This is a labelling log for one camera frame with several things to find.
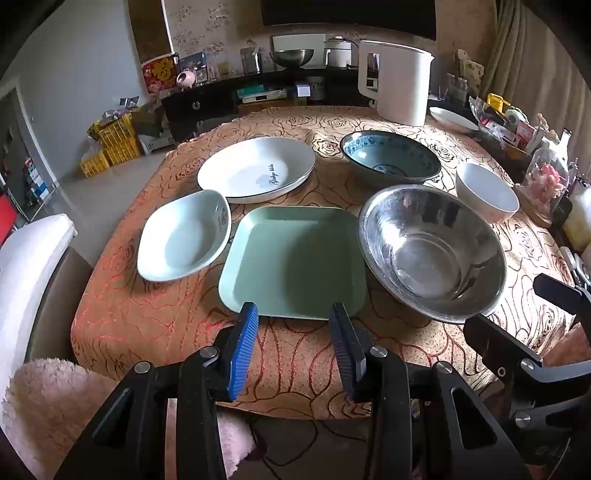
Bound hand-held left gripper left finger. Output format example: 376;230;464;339
55;302;260;480

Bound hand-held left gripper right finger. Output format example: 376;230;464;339
328;302;532;480

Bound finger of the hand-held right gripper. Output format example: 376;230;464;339
463;314;544;372
534;274;591;315

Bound green square plate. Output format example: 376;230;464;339
218;206;368;321

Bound stainless steel bowl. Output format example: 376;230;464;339
358;184;508;324

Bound small white bowl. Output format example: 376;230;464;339
455;162;520;224

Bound white oval dish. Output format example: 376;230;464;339
137;189;232;282

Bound white round plate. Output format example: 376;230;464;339
197;137;317;204

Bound blue patterned bowl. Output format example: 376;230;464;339
340;130;443;189

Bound rose patterned tablecloth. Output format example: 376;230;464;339
70;105;578;421

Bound yellow jar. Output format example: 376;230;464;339
562;188;591;252

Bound glass dome with pink flowers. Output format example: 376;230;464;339
515;148;571;227

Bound clear storage box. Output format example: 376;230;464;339
470;95;539;160

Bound pink fluffy cushion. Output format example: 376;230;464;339
2;357;256;480

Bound white shallow plate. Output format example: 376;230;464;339
428;106;479;134

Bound white plastic basket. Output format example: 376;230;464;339
137;133;175;156

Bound yellow plastic crate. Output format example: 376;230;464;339
80;151;112;178
97;113;136;147
102;136;142;166

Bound beige curtain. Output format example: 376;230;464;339
494;0;591;139

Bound black low cabinet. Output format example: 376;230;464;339
161;65;384;144

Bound teal books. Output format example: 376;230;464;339
237;85;288;105

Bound white electric kettle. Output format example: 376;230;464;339
357;40;435;127

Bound steel mug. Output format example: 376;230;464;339
241;46;262;75

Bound red gift box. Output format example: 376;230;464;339
141;53;180;93

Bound steel mixing bowl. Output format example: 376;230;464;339
270;50;315;70

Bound white cooking pot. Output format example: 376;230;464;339
324;37;355;68

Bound black television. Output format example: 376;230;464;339
261;0;437;41

